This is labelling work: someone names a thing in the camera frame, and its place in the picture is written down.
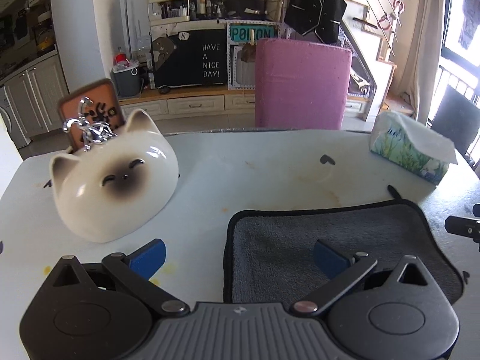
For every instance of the grey towel with black trim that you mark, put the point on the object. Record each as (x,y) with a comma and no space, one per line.
(285,247)

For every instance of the white ceramic cat bowl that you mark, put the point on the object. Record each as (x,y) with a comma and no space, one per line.
(112,191)

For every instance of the washing machine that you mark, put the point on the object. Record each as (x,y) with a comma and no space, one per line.
(10,120)

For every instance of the black printed cart cover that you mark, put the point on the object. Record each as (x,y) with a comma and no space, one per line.
(195,60)

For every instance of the dark chair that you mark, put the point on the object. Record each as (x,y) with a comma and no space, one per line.
(455,120)

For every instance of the low white drawer cabinet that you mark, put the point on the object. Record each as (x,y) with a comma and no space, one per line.
(195,105)

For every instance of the black vest with white piping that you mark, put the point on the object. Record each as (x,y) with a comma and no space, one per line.
(317,0)

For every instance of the white kitchen cabinet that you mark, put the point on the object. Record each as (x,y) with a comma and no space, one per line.
(37,90)

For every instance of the pink covered chair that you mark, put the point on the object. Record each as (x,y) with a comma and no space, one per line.
(300,82)

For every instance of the teal letter sign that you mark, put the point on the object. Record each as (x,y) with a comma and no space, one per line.
(243,33)

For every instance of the orange square sign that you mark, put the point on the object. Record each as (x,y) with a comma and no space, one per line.
(101,99)

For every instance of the floral tissue pack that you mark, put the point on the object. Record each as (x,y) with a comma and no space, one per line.
(408,150)

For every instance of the white cosmetics rack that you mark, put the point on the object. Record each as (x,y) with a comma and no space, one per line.
(168,5)

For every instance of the grey waste bin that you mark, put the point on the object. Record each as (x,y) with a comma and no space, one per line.
(126,81)

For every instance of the white pegboard cart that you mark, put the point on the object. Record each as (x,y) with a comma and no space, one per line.
(240,71)

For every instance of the beige curtain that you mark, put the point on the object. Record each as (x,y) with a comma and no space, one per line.
(423,37)

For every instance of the chrome metal ornament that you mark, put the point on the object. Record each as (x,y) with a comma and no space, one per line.
(92,131)

